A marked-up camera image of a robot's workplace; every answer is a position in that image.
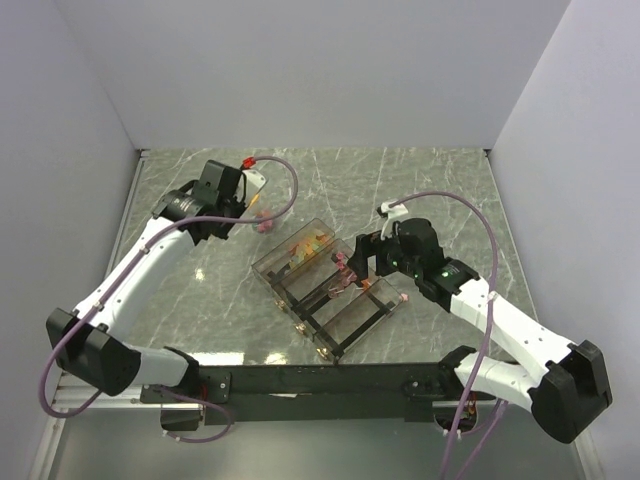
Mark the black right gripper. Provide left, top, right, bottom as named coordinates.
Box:
left=346, top=229, right=421, bottom=281

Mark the clear candy drawer box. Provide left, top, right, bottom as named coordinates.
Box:
left=252, top=218, right=404, bottom=365

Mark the yellow plastic scoop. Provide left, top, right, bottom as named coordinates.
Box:
left=249, top=194, right=260, bottom=208

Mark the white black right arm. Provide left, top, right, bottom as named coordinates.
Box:
left=347, top=218, right=612, bottom=444

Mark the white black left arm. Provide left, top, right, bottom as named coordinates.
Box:
left=46, top=160, right=267, bottom=402

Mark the black base beam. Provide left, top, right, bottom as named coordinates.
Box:
left=139, top=362, right=506, bottom=426

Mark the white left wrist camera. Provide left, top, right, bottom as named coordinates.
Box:
left=239, top=157, right=267, bottom=207

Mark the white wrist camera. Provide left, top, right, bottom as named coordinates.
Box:
left=376, top=200, right=409, bottom=240
left=239, top=157, right=267, bottom=207

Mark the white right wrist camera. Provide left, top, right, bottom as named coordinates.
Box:
left=376, top=200, right=409, bottom=240

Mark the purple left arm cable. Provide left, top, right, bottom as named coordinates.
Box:
left=39, top=155, right=299, bottom=445

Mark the aluminium frame rail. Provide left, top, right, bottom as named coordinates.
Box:
left=49, top=148, right=149, bottom=411

